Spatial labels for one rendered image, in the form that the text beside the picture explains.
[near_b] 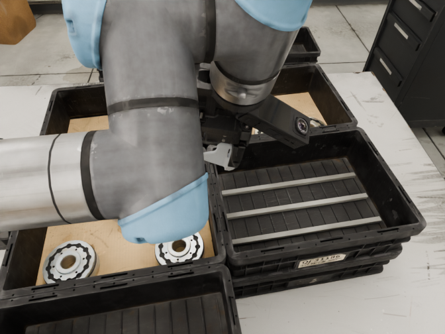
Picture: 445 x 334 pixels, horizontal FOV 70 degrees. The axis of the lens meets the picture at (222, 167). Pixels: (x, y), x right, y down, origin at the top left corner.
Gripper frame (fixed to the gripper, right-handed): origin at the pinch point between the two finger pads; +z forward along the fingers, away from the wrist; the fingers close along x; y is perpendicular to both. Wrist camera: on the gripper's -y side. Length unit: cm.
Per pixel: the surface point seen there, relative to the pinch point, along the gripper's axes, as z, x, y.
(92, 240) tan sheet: 24.1, 16.0, 26.5
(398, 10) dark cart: 71, -133, -90
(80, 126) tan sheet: 39, -17, 43
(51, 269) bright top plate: 19.0, 23.1, 31.2
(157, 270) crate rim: 8.9, 21.0, 9.9
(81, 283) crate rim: 9.7, 24.7, 22.2
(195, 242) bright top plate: 17.7, 14.1, 3.8
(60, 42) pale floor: 199, -171, 151
